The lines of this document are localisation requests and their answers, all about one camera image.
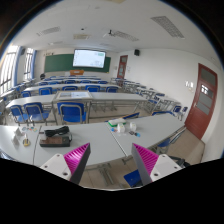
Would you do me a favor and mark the white desk front right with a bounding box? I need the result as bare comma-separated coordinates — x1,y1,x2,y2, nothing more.
106,114,184,156

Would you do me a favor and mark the ceiling projector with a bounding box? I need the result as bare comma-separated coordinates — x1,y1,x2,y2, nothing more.
103,30,115,38

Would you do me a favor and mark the white card stand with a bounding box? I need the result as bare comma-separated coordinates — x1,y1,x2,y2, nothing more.
14,127,23,137

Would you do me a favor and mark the brown door far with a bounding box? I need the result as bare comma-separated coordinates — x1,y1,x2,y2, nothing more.
117,55,128,79

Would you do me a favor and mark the blue chair under front desk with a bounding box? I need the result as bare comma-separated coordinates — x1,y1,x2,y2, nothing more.
124,170,142,188

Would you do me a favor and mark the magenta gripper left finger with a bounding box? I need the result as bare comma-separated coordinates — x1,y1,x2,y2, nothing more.
40,142,92,185

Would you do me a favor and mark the black power strip box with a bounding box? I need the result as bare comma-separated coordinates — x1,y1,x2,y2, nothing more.
39,135,71,147

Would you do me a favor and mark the projector screen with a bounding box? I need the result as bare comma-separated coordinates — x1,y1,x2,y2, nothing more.
73,49,106,68

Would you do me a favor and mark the brown door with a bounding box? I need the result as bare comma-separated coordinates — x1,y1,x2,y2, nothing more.
185,64,217,139
117,55,128,79

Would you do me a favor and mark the blue chair far left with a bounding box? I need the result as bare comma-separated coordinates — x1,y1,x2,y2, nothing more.
10,105,28,125

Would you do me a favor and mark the black wall speaker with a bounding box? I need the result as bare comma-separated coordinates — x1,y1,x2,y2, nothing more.
134,49,140,56

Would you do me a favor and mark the yellow tape roll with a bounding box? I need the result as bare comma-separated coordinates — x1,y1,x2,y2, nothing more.
23,137,31,147

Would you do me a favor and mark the green white book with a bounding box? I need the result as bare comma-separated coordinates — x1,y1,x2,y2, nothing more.
108,118,126,127

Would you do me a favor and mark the white desk front left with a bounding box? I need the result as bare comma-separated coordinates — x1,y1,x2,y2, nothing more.
0,123,125,166

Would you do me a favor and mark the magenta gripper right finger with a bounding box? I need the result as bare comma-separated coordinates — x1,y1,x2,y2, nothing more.
131,142,183,187

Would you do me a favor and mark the white cup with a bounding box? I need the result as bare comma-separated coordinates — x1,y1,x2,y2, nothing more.
130,122,137,131

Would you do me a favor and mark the wooden lectern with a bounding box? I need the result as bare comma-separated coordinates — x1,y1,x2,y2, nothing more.
70,70,84,76

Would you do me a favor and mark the green chalkboard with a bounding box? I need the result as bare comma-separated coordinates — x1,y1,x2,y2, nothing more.
44,54,111,73

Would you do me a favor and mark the white small container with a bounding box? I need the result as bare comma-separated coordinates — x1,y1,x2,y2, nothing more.
117,123,125,133

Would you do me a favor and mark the white desk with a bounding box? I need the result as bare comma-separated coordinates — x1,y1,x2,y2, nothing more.
0,123,125,166
106,114,184,156

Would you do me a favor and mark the blue chair centre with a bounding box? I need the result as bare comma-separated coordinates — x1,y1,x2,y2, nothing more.
57,102,86,123

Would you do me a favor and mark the white desk second row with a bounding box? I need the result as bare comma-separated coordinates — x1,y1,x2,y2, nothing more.
6,91,146,109

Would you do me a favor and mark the black charger with cable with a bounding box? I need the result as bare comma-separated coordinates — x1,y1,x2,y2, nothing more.
44,126,69,137

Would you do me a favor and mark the brown door right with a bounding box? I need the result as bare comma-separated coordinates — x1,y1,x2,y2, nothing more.
185,64,217,139

